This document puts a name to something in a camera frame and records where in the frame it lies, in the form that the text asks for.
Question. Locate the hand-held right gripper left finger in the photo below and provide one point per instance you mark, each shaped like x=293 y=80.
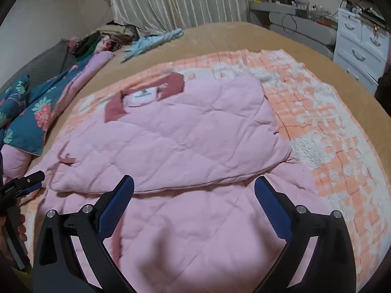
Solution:
x=114 y=210

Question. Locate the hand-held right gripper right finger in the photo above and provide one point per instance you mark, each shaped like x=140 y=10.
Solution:
x=273 y=210

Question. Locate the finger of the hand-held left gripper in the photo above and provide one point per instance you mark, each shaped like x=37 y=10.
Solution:
x=32 y=177
x=32 y=187

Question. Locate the pink quilted blanket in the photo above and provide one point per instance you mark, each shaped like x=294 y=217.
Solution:
x=183 y=134

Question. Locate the pile of mixed clothes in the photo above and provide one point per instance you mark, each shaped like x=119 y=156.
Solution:
x=100 y=39

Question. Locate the person's left hand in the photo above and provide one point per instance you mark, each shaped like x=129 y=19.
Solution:
x=22 y=229

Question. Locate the teal floral duvet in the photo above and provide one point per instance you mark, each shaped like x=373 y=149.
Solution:
x=42 y=113

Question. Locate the teal floral pillow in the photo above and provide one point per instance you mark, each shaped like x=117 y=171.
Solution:
x=13 y=97

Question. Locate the orange plaid fleece blanket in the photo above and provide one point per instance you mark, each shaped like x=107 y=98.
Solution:
x=320 y=122

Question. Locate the grey pillow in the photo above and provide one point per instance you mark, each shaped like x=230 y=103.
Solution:
x=45 y=61

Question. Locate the dark object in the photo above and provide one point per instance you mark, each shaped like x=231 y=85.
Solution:
x=384 y=87

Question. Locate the light blue striped cloth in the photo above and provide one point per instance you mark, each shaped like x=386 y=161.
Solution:
x=149 y=42

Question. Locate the bed with tan sheet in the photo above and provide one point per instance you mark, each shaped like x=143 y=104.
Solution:
x=229 y=39

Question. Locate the white drawer cabinet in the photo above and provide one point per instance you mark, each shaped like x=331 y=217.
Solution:
x=357 y=45

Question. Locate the grey low desk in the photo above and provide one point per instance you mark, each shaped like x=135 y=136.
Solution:
x=305 y=27

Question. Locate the white pleated curtain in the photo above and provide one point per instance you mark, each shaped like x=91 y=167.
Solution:
x=177 y=0

